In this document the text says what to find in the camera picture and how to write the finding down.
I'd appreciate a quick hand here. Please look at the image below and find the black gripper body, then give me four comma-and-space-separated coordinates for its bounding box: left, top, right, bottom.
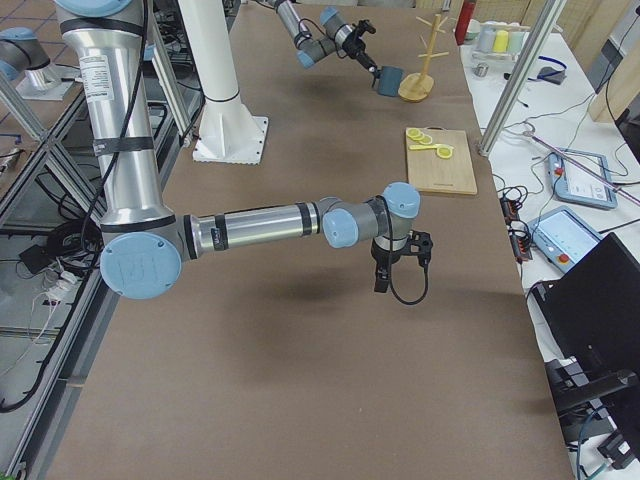
371, 230, 433, 273
342, 19, 376, 59

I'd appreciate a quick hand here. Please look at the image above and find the blue cup green inside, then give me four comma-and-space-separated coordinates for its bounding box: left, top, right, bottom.
375, 66, 404, 97

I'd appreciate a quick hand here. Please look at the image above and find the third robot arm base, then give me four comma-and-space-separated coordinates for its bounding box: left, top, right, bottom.
1, 27, 77, 101

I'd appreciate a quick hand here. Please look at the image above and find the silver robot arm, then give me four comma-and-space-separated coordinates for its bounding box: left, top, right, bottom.
263, 0, 381, 79
55, 1, 433, 305

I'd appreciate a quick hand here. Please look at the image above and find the wooden cup storage rack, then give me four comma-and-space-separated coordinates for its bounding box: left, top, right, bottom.
398, 13, 449, 103

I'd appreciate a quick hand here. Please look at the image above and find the small metal cup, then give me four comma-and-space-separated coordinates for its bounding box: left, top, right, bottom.
473, 62, 489, 78

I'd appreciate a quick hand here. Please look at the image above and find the grey cup on side table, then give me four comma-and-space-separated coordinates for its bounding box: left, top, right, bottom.
476, 25, 496, 53

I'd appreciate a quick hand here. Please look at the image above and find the yellow cup on side table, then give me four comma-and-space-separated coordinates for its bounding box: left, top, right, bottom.
492, 30, 509, 53

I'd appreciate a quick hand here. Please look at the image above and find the light green cup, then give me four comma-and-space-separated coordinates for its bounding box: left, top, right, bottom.
507, 30, 526, 55

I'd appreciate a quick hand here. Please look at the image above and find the bamboo cutting board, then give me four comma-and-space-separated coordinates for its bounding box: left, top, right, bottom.
405, 127, 477, 195

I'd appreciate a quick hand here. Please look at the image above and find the lemon slice front left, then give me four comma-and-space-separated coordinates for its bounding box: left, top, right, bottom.
435, 144, 454, 159

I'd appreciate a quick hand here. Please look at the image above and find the yellow plastic knife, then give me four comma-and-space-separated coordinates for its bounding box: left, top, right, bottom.
408, 144, 440, 151

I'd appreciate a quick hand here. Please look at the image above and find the black power strip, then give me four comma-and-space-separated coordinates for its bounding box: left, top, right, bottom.
500, 195, 532, 264

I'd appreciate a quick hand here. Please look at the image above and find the red bottle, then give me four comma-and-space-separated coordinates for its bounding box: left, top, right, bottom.
454, 0, 476, 45

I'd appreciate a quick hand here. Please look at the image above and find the blue teach pendant near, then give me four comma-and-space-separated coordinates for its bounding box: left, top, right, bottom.
528, 207, 603, 273

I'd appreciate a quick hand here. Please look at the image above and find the blue teach pendant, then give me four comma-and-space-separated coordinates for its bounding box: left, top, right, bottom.
547, 149, 618, 210
528, 207, 603, 273

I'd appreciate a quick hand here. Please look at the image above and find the blue teach pendant far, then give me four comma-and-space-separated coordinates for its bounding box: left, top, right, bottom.
547, 149, 618, 210

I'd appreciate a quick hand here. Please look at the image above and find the black monitor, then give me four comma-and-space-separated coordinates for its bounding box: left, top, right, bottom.
528, 231, 640, 446

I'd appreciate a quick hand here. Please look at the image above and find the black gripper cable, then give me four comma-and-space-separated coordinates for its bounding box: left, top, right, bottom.
384, 199, 430, 306

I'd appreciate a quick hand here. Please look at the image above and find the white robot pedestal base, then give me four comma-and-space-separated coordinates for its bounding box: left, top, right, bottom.
179, 0, 268, 165

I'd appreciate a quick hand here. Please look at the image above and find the aluminium frame post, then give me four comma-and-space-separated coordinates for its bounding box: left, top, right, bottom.
478, 0, 567, 157

